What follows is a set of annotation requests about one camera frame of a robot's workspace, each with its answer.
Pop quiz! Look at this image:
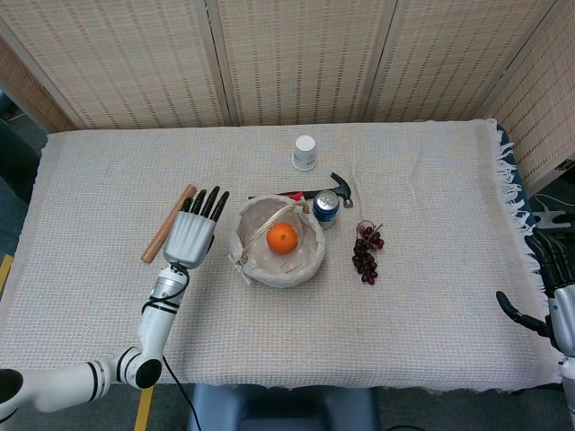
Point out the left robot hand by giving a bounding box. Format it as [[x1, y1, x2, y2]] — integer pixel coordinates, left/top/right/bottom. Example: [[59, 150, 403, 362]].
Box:
[[162, 185, 231, 270]]

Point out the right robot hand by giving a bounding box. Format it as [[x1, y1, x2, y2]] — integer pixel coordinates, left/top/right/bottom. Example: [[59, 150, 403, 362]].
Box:
[[495, 232, 575, 356]]

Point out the orange fruit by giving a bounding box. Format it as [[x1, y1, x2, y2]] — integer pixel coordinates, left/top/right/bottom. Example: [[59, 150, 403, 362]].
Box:
[[266, 221, 299, 256]]

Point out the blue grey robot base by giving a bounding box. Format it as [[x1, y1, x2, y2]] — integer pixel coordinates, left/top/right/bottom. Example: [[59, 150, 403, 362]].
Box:
[[186, 383, 379, 431]]

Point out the woven basket with handle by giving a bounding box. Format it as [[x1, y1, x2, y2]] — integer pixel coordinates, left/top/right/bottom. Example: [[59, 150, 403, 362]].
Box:
[[228, 193, 327, 291]]

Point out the woven bamboo screen panel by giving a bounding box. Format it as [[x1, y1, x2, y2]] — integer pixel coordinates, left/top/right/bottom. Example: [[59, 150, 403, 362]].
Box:
[[0, 35, 75, 134], [363, 0, 567, 123], [0, 0, 234, 131], [478, 0, 575, 194], [206, 0, 401, 128]]

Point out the wooden rolling pin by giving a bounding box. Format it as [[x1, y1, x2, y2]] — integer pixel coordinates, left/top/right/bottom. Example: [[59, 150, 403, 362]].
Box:
[[140, 183, 198, 264]]

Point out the white metal stand foot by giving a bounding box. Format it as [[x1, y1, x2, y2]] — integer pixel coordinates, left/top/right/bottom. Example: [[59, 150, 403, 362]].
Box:
[[533, 207, 572, 231]]

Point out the blue soda can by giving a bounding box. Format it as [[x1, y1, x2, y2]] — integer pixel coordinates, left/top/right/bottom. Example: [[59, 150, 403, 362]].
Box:
[[313, 189, 341, 231]]

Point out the white paper cup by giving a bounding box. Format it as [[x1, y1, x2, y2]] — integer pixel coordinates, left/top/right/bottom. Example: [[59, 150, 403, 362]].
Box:
[[291, 134, 316, 172]]

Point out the beige waffle tablecloth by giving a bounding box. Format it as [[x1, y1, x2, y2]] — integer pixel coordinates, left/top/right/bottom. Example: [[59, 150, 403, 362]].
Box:
[[0, 117, 567, 396]]

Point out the dark red grape bunch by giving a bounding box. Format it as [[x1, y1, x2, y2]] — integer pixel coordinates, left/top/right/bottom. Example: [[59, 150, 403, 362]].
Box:
[[351, 219, 385, 286]]

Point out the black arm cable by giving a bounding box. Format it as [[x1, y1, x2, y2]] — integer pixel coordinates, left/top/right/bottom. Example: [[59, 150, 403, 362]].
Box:
[[141, 264, 201, 431]]

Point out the black hammer with red handle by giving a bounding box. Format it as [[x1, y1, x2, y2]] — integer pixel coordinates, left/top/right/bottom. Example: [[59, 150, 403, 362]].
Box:
[[248, 172, 355, 209]]

